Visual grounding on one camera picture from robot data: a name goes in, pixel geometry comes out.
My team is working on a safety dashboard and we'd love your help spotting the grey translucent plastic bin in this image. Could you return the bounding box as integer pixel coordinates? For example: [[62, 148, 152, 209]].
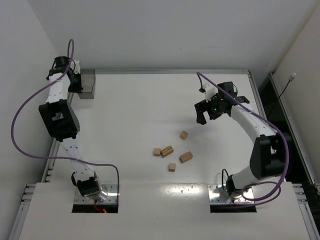
[[78, 69, 96, 100]]

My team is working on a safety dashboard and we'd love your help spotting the long plain wood block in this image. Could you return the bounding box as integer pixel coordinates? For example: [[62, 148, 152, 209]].
[[179, 151, 193, 164]]

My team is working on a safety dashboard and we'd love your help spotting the long striped wood block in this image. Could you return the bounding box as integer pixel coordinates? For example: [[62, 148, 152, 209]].
[[160, 145, 174, 158]]

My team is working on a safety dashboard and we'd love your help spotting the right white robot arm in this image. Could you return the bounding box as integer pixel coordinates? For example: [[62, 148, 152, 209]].
[[194, 81, 292, 196]]

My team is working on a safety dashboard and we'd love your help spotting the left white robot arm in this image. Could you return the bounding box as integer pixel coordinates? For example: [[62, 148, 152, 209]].
[[38, 56, 102, 202]]

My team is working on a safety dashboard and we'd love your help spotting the small wood cube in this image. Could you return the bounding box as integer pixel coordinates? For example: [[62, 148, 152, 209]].
[[179, 130, 188, 140], [168, 163, 176, 172], [153, 148, 161, 157]]

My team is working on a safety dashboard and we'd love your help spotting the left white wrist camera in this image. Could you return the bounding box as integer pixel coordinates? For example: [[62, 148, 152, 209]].
[[70, 60, 81, 75]]

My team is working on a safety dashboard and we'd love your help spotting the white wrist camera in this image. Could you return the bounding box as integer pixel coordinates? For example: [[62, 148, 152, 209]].
[[70, 60, 81, 75], [199, 83, 217, 103]]

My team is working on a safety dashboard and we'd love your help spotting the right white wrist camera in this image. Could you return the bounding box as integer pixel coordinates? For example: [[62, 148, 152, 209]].
[[199, 83, 217, 103]]

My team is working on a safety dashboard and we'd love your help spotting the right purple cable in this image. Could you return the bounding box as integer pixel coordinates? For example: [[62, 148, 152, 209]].
[[196, 71, 291, 206]]

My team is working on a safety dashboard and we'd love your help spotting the purple cable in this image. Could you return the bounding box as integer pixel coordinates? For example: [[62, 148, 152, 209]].
[[10, 38, 120, 203], [196, 71, 291, 206]]

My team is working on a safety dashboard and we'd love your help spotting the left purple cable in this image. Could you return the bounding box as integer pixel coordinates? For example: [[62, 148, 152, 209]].
[[10, 38, 120, 203]]

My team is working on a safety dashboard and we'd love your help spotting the black wall cable with plug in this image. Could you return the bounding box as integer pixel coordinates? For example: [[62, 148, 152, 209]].
[[271, 72, 297, 106]]

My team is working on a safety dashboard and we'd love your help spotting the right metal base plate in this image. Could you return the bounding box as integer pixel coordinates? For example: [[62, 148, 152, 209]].
[[207, 184, 255, 206]]

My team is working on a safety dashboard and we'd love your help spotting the metal base plate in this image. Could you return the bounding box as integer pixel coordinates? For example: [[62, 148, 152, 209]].
[[207, 184, 255, 206], [73, 184, 118, 205]]

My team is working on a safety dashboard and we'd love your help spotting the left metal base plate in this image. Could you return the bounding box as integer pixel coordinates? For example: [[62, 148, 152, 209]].
[[73, 184, 118, 205]]

